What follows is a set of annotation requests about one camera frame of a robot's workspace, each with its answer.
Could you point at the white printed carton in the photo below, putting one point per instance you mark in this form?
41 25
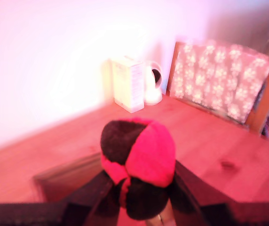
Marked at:
127 84

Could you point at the red and black footbag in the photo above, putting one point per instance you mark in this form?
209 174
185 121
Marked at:
151 153

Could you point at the wooden chair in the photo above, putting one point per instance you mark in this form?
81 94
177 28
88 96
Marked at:
266 99

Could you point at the small white round camera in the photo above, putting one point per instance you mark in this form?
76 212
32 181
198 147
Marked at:
152 94

